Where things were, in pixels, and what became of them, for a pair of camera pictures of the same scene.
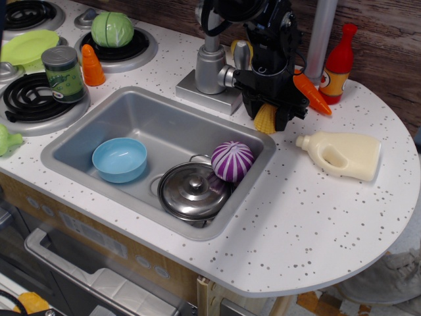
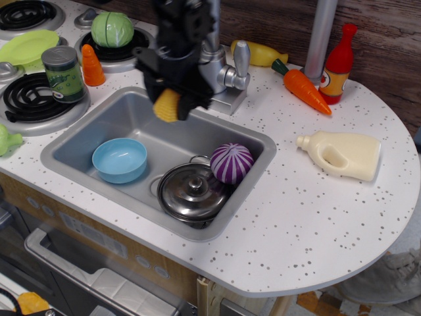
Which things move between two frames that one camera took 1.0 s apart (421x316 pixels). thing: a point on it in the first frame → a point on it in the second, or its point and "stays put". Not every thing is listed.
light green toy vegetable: [7, 139] stays put
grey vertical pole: [320, 39] stays put
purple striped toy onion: [231, 160] stays put
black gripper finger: [283, 114] → [186, 103]
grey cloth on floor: [395, 279] stays put
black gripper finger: [252, 106] → [154, 87]
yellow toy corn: [264, 120] → [166, 107]
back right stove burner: [142, 49] stays put
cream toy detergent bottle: [354, 155] stays put
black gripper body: [271, 78] → [175, 65]
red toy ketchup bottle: [338, 68] stays put
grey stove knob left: [9, 72] stays put
